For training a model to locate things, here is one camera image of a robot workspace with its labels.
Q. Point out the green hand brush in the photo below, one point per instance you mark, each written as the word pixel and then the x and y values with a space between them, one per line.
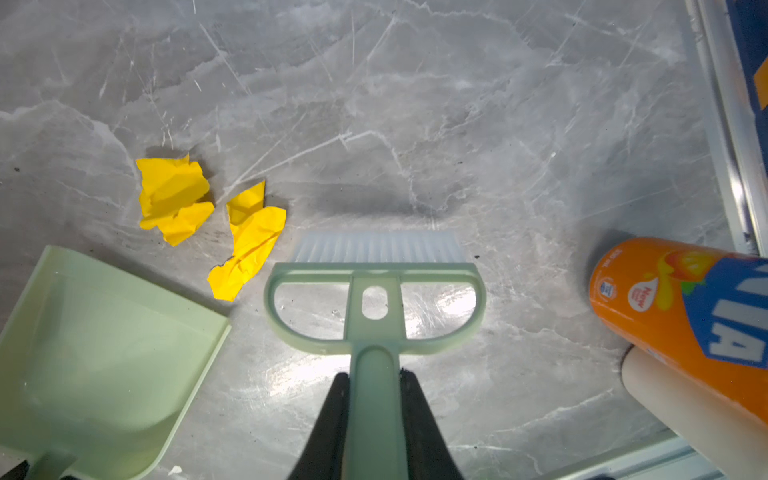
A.
pixel 375 266

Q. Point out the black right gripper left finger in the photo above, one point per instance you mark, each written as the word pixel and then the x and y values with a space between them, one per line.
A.
pixel 322 457

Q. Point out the small yellow paper scrap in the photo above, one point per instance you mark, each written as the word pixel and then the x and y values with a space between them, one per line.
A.
pixel 255 230

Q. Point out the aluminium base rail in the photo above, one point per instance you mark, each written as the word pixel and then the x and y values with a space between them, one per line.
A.
pixel 661 456

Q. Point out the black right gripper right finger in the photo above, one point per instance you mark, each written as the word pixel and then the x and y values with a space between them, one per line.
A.
pixel 427 454

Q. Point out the white bottle green cap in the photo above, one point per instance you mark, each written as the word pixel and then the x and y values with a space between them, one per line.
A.
pixel 732 439

